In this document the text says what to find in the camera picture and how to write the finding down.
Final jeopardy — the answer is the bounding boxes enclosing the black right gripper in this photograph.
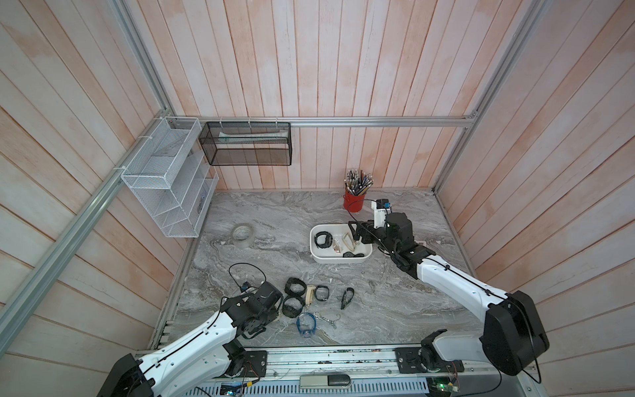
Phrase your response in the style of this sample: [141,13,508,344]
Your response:
[349,219,400,259]

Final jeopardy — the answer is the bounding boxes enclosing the gold beige watch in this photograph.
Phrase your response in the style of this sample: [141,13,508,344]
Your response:
[342,233,357,252]

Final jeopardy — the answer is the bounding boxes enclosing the black round face watch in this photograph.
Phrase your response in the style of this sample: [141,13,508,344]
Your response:
[342,251,366,258]

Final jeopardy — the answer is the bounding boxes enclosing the rose gold small watch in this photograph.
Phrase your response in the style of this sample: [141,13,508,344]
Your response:
[332,238,342,254]

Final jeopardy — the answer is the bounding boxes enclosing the black strap watch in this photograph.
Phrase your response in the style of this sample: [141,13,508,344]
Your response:
[340,287,355,310]

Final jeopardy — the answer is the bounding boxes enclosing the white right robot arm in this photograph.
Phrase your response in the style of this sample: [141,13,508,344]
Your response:
[348,213,550,375]

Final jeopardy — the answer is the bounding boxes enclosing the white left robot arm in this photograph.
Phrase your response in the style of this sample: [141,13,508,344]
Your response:
[98,281,283,396]

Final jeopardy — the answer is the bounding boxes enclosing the white storage box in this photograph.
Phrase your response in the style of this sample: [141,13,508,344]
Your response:
[309,224,373,264]

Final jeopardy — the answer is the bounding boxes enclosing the blue transparent watch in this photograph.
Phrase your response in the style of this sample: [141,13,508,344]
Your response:
[296,313,317,338]

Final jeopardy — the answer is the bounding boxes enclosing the red pen cup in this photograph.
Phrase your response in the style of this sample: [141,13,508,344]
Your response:
[343,190,365,213]

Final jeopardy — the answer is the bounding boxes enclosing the pens in cup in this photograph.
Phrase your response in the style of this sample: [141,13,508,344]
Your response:
[345,169,374,196]

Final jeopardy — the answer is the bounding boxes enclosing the black square smartwatch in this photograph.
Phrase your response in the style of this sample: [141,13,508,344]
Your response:
[314,286,330,302]

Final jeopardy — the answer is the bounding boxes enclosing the clear tape roll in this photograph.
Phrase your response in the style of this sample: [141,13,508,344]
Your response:
[231,223,256,249]

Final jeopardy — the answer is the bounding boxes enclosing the grey remote device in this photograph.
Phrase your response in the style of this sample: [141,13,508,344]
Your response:
[299,374,352,390]

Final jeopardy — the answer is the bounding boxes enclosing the black mesh basket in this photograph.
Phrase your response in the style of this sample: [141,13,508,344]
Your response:
[198,121,293,166]

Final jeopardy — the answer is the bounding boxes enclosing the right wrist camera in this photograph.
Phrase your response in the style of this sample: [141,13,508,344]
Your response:
[371,198,392,229]

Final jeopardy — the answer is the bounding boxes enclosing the beige strap watch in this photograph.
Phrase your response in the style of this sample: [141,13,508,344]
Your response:
[304,285,317,306]

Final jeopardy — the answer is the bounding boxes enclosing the white wire mesh shelf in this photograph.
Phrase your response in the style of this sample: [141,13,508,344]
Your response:
[122,117,218,238]

